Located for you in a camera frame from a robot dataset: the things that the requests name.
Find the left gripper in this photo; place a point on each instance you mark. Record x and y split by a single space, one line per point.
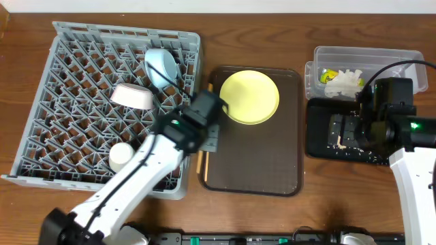
211 139

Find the black waste tray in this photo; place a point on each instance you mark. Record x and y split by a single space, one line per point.
318 113

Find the grey plastic dish rack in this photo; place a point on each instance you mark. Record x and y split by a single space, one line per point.
73 123

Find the yellow-green round plate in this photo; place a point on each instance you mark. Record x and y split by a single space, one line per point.
252 97

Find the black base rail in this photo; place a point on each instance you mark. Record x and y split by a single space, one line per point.
302 236

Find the light blue bowl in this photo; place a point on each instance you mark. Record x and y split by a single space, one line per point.
160 67

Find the dark brown serving tray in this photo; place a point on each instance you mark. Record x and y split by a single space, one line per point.
266 158

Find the green snack wrapper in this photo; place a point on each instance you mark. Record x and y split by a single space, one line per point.
328 75

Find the food scraps rice pile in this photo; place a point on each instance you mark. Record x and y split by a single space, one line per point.
336 150

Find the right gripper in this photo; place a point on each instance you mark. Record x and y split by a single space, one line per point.
364 111

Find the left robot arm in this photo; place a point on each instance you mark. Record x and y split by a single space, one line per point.
101 218

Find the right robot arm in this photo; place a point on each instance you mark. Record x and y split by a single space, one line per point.
388 126

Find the white cup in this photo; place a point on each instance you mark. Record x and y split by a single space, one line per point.
120 154

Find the white tissue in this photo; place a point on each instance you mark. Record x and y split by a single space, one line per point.
347 84

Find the wooden chopstick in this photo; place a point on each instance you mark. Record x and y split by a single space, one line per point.
199 161
206 166

